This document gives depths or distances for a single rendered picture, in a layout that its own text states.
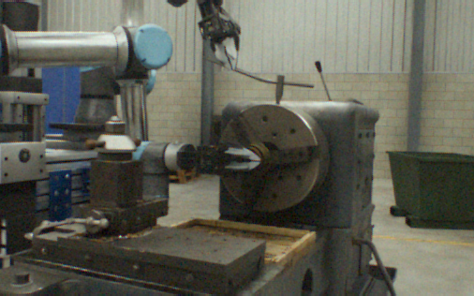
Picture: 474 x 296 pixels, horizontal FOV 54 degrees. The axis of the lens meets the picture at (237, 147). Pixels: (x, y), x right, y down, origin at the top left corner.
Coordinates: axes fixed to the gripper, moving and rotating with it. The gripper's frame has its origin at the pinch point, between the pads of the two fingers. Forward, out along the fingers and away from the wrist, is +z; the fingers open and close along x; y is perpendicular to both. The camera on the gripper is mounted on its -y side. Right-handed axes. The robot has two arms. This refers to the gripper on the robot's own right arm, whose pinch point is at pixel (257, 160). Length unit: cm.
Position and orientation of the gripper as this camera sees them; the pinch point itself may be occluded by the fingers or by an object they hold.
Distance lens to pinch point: 121.0
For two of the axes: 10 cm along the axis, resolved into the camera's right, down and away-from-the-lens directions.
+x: 0.2, -10.0, -0.6
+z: 9.0, 0.4, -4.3
